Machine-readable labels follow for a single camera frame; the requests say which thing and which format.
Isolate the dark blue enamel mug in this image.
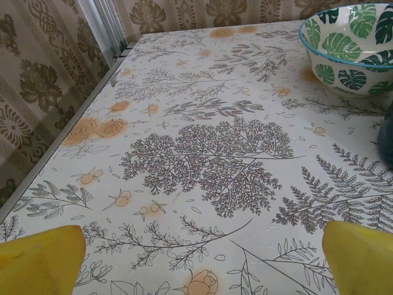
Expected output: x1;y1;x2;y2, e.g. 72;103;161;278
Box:
377;104;393;169

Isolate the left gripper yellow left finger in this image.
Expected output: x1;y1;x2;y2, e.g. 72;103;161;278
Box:
0;224;87;295

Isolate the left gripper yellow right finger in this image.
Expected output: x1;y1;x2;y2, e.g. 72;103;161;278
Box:
322;220;393;295

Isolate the floral print table cover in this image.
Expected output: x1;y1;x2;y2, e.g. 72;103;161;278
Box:
0;21;393;295

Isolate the green leaf print bowl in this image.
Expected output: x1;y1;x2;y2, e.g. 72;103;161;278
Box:
299;3;393;98

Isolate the aluminium frame post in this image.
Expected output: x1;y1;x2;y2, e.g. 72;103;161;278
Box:
75;0;128;67

